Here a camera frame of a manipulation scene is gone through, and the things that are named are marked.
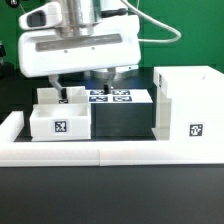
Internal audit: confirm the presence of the white sheet with tags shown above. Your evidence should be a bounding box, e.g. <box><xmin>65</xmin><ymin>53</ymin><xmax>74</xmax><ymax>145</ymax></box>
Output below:
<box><xmin>87</xmin><ymin>89</ymin><xmax>152</xmax><ymax>104</ymax></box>

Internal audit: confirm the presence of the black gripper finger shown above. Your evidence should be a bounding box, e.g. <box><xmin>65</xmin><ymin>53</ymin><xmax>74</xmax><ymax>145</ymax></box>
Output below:
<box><xmin>104</xmin><ymin>68</ymin><xmax>115</xmax><ymax>94</ymax></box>

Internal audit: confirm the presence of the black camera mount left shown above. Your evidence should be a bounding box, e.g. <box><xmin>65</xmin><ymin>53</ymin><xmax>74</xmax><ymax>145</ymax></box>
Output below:
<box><xmin>0</xmin><ymin>41</ymin><xmax>15</xmax><ymax>78</ymax></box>

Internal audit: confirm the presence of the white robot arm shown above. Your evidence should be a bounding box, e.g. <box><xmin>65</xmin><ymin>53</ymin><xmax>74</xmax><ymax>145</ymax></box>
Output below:
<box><xmin>18</xmin><ymin>0</ymin><xmax>141</xmax><ymax>99</ymax></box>

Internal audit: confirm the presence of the white drawer cabinet box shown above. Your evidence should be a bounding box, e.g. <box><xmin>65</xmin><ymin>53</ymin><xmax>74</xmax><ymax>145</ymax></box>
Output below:
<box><xmin>152</xmin><ymin>66</ymin><xmax>224</xmax><ymax>143</ymax></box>

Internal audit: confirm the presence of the white U-shaped fence frame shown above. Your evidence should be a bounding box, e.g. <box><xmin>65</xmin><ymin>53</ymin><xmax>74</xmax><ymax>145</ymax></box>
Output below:
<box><xmin>0</xmin><ymin>111</ymin><xmax>224</xmax><ymax>167</ymax></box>

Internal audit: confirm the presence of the white rear drawer with tag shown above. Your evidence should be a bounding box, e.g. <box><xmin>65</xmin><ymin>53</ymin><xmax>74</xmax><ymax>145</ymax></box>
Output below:
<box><xmin>37</xmin><ymin>86</ymin><xmax>88</xmax><ymax>104</ymax></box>

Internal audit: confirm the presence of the white drawer with tag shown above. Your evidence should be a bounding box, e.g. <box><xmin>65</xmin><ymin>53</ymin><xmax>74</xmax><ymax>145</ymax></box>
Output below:
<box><xmin>37</xmin><ymin>86</ymin><xmax>88</xmax><ymax>104</ymax></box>
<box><xmin>29</xmin><ymin>104</ymin><xmax>91</xmax><ymax>141</ymax></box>

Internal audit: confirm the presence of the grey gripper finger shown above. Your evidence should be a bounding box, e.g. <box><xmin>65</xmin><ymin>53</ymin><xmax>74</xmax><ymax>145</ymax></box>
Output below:
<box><xmin>48</xmin><ymin>75</ymin><xmax>67</xmax><ymax>100</ymax></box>

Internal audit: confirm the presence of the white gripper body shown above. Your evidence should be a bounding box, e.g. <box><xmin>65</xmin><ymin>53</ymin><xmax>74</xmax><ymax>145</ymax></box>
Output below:
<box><xmin>18</xmin><ymin>1</ymin><xmax>141</xmax><ymax>77</ymax></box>

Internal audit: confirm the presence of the white front drawer with tag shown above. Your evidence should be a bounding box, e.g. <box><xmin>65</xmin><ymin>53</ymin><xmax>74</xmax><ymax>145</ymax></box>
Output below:
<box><xmin>29</xmin><ymin>104</ymin><xmax>91</xmax><ymax>141</ymax></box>

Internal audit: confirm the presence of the grey thin cable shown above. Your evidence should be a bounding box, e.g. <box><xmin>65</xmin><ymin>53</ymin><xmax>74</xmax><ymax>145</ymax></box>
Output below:
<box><xmin>119</xmin><ymin>0</ymin><xmax>183</xmax><ymax>44</ymax></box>

